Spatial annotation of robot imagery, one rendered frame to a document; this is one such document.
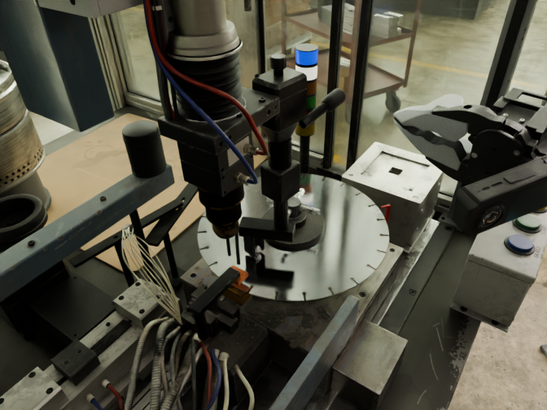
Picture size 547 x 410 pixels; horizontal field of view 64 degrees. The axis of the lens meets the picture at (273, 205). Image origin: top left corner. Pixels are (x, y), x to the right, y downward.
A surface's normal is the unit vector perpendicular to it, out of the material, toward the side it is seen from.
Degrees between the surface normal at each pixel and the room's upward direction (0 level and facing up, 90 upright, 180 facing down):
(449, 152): 100
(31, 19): 90
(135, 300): 0
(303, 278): 0
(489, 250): 0
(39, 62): 90
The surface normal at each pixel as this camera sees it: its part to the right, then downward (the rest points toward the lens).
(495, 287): -0.57, 0.52
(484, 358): -0.03, -0.79
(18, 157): 0.94, 0.18
